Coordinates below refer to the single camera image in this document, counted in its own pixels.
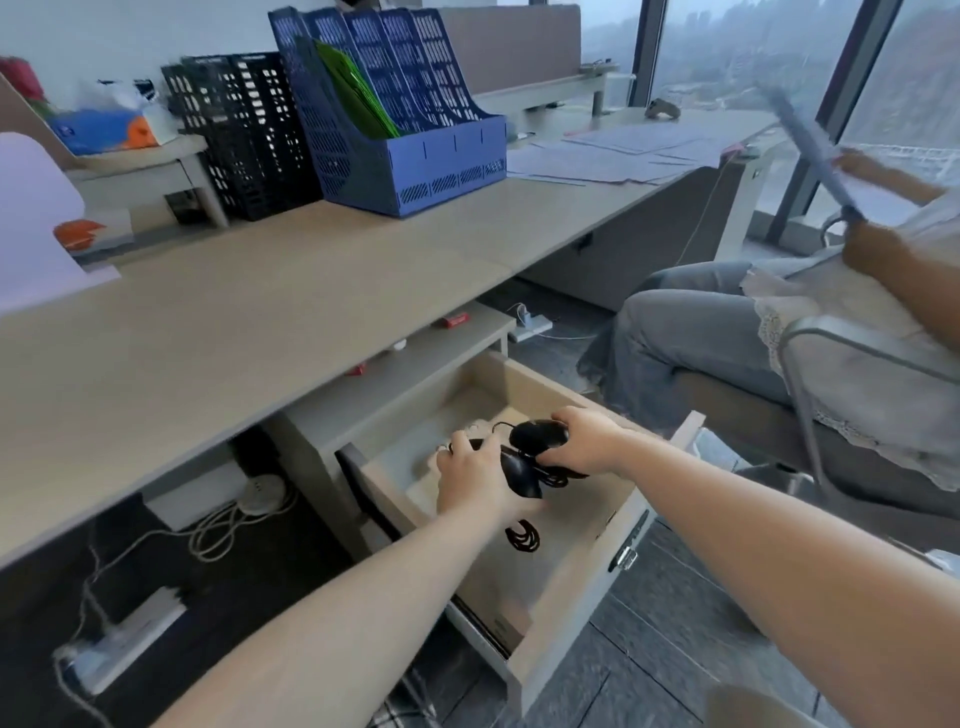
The red object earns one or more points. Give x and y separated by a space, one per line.
21 79

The orange and white packet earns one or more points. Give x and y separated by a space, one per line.
79 234

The blue plastic file holder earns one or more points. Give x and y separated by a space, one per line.
420 150

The dark window frame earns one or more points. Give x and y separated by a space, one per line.
840 97

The person's left hand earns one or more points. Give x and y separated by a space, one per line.
472 487

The black plastic file holder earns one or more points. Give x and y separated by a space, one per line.
240 135

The small grey controller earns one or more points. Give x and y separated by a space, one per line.
664 109

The person's right hand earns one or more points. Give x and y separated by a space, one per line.
596 442

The person's right fingers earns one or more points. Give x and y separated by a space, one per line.
562 424

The beige drawer cabinet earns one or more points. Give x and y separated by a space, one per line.
390 375

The grey office chair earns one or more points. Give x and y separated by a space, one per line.
840 420

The person's left thumb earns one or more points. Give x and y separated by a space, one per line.
493 453

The large white paper sheet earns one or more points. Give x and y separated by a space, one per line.
37 232

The white box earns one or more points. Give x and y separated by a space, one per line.
195 495

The black computer mouse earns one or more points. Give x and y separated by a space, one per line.
521 472
536 433

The green folders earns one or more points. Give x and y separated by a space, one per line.
352 90

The blue paper folder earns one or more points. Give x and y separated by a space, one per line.
814 150

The blue tissue box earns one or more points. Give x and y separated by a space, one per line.
101 129

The white plastic bag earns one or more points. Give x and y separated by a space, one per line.
116 94

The grey desk modesty panel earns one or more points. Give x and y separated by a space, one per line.
637 240

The person's right forearm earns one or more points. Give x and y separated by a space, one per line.
787 555

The beige desk riser shelf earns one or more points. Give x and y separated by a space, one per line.
150 176

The spread of white papers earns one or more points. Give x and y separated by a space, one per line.
622 150

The grey desk divider screen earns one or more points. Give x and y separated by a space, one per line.
510 45

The person's left forearm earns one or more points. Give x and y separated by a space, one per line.
360 622

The open wooden drawer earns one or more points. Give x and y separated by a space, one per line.
540 555

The round white socket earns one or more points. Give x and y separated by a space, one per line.
261 495

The small white power strip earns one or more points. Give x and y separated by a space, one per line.
534 321

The white desk leg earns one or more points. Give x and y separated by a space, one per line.
739 202

